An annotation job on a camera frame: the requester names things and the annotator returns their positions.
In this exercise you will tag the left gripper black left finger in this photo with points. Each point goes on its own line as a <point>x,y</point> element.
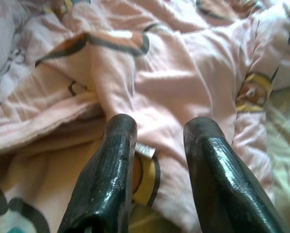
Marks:
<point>103,179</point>

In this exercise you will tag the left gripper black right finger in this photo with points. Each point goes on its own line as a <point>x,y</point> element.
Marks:
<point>222,179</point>

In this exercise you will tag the pink cartoon print blanket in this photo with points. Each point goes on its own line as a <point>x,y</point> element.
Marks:
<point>171,72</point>

